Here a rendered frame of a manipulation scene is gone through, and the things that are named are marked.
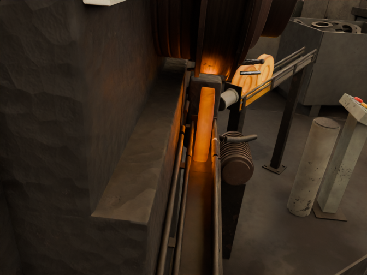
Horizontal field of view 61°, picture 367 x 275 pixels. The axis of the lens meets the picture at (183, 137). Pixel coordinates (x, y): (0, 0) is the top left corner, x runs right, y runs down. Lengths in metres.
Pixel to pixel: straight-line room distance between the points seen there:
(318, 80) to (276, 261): 1.81
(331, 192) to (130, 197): 1.53
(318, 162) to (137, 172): 1.30
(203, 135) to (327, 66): 2.30
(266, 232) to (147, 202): 1.32
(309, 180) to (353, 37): 1.62
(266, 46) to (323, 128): 1.99
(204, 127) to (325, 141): 0.94
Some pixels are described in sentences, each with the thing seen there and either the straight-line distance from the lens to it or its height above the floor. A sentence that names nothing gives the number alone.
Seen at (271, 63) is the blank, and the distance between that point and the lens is 1.42.
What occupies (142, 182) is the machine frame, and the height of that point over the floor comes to 0.87.
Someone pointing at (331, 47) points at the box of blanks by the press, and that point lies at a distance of 2.89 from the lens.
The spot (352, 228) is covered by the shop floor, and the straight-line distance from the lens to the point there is 1.86.
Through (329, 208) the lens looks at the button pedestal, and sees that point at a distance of 1.86.
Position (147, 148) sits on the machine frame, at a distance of 0.42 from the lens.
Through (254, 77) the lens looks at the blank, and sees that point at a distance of 1.31.
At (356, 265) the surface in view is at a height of 0.72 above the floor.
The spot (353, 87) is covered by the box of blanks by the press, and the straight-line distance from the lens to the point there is 3.16.
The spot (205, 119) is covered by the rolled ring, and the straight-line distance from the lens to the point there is 0.69.
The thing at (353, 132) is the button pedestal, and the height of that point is 0.49.
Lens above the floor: 1.09
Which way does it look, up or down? 28 degrees down
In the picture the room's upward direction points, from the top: 5 degrees clockwise
